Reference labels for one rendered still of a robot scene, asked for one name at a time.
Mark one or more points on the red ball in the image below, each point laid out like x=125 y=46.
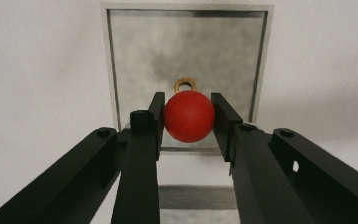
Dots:
x=189 y=116

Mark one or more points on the grey square slab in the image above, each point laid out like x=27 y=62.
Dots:
x=198 y=206

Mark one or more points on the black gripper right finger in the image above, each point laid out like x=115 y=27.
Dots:
x=266 y=187

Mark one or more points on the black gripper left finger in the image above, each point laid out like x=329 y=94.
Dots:
x=74 y=187

